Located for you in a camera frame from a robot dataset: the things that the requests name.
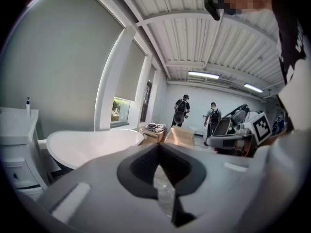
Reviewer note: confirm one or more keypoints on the grey clothes pile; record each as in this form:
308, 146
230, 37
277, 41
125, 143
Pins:
155, 127

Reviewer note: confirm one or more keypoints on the white pump bottle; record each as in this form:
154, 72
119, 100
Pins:
28, 108

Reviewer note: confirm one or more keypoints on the dark framed window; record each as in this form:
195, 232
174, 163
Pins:
145, 101

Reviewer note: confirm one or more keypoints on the white ceiling air vent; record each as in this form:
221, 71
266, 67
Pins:
218, 82

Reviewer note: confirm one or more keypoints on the glass window pane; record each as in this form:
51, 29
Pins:
120, 111

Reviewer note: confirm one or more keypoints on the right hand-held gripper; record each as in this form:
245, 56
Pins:
261, 130

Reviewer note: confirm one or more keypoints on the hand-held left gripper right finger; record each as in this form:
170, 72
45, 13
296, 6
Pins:
218, 190

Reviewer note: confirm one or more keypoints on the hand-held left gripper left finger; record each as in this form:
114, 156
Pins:
102, 203

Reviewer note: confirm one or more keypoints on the white bathtub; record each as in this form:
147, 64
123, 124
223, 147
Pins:
97, 144

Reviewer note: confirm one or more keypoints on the large grey roller blind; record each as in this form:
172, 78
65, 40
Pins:
60, 57

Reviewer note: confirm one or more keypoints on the long ceiling light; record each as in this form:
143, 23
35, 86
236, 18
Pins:
203, 75
253, 88

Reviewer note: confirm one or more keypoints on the white vanity cabinet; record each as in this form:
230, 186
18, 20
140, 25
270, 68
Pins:
17, 130

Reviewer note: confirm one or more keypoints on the black head camera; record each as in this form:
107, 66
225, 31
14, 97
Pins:
212, 7

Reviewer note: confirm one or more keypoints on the large wrapped cardboard box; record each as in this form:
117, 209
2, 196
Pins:
181, 136

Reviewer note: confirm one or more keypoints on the person's black printed t-shirt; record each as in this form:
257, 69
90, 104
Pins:
289, 33

